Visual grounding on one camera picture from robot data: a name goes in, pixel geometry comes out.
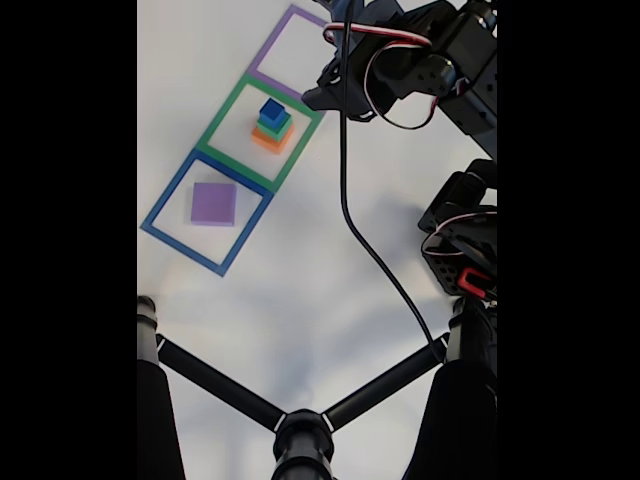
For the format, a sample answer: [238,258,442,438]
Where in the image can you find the small blue cube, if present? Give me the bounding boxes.
[258,97,288,127]

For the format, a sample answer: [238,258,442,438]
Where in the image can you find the green foam block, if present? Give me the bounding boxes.
[255,112,293,141]

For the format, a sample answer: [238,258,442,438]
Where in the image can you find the orange foam block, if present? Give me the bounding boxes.
[250,123,297,155]

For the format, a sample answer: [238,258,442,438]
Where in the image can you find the purple foam block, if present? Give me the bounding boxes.
[190,182,238,227]

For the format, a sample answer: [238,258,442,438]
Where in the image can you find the red clamp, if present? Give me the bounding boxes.
[458,267,494,296]

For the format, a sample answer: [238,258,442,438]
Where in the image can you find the red white servo cable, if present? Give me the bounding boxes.
[322,22,441,131]

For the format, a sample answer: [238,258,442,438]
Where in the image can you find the purple square frame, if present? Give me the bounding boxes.
[247,3,334,115]

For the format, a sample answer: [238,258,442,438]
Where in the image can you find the green square frame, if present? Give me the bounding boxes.
[193,73,322,194]

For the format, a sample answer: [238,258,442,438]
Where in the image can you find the blue square frame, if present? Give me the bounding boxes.
[139,148,274,277]

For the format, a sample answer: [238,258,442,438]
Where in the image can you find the black camera tripod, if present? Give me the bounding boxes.
[137,294,498,480]

